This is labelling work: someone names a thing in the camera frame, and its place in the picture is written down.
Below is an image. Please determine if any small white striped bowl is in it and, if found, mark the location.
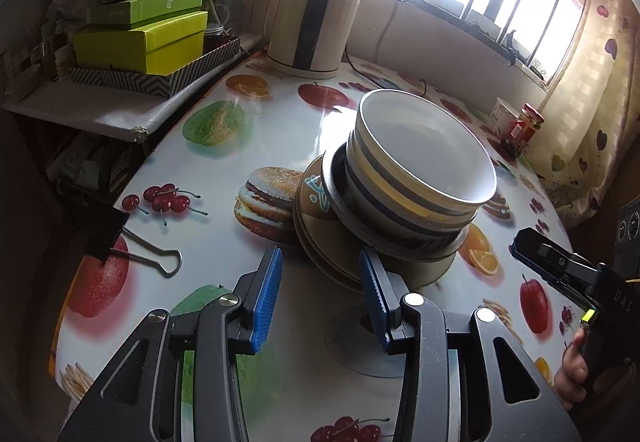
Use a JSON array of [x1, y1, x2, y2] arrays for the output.
[[346, 90, 498, 223]]

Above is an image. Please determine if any large white striped bowl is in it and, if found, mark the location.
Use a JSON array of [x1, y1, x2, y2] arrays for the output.
[[340, 157, 480, 239]]

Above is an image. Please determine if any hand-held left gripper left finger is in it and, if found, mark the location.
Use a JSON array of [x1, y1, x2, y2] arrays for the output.
[[57, 246, 284, 442]]

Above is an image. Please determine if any zigzag patterned tray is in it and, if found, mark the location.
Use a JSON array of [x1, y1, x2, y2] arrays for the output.
[[69, 36, 242, 99]]

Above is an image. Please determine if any flat green box white mark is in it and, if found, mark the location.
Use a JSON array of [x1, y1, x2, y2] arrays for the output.
[[86, 0, 206, 27]]

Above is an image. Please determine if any bright lime green box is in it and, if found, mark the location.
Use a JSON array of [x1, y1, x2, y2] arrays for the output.
[[72, 11, 208, 74]]

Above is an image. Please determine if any white plastic tub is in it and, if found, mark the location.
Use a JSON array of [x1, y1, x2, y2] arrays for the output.
[[487, 97, 523, 138]]

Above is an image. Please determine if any black power cable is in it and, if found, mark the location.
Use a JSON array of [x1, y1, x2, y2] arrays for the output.
[[345, 55, 432, 96]]

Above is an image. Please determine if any red label glass jar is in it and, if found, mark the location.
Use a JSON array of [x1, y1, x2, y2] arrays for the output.
[[502, 102, 546, 158]]

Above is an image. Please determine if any cream electric kettle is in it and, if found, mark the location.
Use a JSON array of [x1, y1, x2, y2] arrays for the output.
[[265, 0, 362, 77]]

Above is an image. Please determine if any fruit print tablecloth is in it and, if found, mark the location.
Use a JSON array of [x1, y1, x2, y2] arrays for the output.
[[50, 50, 591, 442]]

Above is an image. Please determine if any pale wooden lattice rack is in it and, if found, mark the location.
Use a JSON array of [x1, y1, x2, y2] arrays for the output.
[[2, 30, 76, 100]]

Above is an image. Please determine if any small glass jar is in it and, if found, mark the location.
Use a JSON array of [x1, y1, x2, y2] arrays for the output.
[[204, 25, 241, 52]]

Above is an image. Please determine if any person's right hand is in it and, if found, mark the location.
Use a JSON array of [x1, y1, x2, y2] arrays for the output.
[[552, 327, 591, 413]]

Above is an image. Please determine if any white side shelf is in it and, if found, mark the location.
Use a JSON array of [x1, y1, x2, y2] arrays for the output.
[[0, 35, 266, 143]]

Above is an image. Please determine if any cream heart print curtain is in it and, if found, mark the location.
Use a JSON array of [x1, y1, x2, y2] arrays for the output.
[[540, 0, 640, 228]]

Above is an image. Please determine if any stainless steel bowl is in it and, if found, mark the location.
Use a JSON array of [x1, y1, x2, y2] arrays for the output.
[[321, 142, 471, 263]]

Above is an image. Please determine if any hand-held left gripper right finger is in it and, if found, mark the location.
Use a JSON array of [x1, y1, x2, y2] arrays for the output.
[[358, 247, 583, 442]]

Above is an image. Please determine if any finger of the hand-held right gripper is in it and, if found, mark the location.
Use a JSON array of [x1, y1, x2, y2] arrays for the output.
[[511, 228, 600, 310]]

